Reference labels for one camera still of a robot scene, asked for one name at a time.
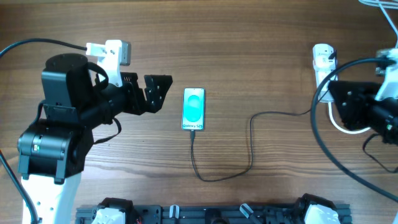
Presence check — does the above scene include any white power strip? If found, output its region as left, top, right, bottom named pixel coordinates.
left=313, top=44, right=337, bottom=103

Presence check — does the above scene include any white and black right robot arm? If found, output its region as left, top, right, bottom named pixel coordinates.
left=303, top=81, right=397, bottom=223

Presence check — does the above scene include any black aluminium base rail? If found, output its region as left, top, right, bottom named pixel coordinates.
left=75, top=203, right=353, bottom=224

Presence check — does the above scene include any white USB charger plug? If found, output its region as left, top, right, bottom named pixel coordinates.
left=313, top=55, right=336, bottom=71

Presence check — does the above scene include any blue Samsung Galaxy smartphone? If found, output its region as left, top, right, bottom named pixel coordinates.
left=182, top=88, right=205, bottom=130

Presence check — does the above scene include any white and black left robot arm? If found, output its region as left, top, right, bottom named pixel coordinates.
left=17, top=54, right=173, bottom=223

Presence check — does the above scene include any white power strip cord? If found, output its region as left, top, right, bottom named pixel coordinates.
left=327, top=0, right=398, bottom=135

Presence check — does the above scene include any black USB charging cable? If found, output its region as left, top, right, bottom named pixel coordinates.
left=189, top=49, right=340, bottom=183

